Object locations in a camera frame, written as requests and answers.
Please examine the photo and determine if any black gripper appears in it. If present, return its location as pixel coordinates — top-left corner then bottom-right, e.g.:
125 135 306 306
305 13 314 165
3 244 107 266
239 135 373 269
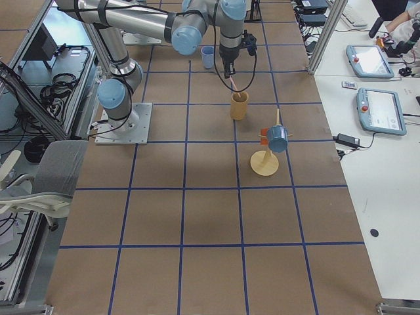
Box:
219 30 257 78

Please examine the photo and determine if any pink chopstick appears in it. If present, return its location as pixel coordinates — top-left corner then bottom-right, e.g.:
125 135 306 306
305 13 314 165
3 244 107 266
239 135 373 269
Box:
229 76 241 99

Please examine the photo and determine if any light blue plastic cup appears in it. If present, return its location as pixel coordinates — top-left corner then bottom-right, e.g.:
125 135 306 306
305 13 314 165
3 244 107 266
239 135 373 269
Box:
201 46 215 70

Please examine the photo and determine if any bamboo chopstick holder cup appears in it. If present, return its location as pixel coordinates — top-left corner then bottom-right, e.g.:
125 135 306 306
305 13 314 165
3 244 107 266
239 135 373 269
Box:
230 91 249 121

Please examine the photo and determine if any orange mug on stand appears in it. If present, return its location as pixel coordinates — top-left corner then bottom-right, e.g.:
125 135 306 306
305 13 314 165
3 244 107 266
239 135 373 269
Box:
259 128 268 145

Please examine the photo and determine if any blue mug on stand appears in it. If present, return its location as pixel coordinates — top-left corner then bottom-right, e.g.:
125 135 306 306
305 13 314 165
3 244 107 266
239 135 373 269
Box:
266 125 288 153

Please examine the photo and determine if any black power adapter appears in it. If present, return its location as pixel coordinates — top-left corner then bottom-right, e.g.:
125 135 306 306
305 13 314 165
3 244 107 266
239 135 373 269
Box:
333 133 360 148

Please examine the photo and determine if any upper teach pendant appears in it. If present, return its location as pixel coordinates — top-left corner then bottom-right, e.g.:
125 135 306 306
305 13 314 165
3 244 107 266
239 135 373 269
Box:
346 45 394 79

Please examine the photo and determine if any teach pendant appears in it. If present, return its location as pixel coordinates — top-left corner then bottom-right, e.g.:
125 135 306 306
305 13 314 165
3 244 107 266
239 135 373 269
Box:
346 45 394 79
356 88 407 136

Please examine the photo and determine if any white keyboard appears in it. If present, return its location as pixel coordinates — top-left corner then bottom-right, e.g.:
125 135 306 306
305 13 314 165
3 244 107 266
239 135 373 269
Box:
341 4 368 29

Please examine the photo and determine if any lower teach pendant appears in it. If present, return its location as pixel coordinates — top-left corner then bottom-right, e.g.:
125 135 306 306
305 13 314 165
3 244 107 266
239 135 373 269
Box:
356 88 407 136

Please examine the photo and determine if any grey office chair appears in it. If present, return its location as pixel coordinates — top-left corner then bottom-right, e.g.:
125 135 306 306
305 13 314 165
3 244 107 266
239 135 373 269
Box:
1 140 88 231

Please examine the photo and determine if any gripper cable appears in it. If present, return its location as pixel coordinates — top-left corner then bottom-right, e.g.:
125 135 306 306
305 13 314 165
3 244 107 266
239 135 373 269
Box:
212 19 259 93

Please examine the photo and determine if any black wire mug rack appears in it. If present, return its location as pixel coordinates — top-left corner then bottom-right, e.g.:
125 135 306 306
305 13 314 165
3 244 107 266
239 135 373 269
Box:
245 0 262 23

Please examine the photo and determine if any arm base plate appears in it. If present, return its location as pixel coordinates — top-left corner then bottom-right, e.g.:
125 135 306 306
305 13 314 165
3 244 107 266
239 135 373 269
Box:
122 31 162 46
94 102 153 145

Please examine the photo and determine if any aluminium frame post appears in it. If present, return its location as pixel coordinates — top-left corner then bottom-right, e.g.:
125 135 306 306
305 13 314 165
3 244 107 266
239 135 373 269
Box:
307 0 348 75

